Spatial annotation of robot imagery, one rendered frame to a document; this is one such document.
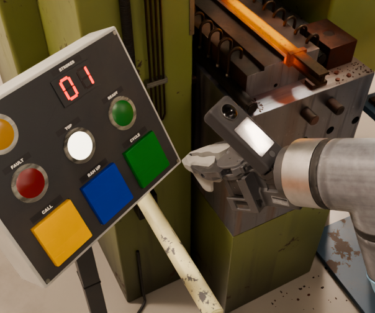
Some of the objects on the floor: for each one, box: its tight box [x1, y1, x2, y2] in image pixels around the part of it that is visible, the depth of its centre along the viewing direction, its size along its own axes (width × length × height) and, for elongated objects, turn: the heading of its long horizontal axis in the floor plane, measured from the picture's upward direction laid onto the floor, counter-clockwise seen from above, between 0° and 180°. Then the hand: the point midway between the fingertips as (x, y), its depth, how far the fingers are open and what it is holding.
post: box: [75, 246, 107, 313], centre depth 121 cm, size 4×4×108 cm
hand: (187, 156), depth 79 cm, fingers closed
